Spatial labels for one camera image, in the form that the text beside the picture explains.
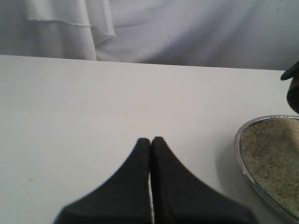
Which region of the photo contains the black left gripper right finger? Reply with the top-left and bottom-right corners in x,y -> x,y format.
150,137 -> 257,224

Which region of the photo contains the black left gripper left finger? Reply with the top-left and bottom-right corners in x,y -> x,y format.
54,138 -> 150,224

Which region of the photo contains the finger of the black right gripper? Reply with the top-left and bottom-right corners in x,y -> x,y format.
280,63 -> 299,81

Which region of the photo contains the brown wooden cup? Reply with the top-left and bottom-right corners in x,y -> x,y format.
287,77 -> 299,114

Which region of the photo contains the steel plate of rice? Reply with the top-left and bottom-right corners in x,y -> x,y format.
234,115 -> 299,224

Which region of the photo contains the white backdrop curtain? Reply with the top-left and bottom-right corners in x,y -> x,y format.
0,0 -> 299,70

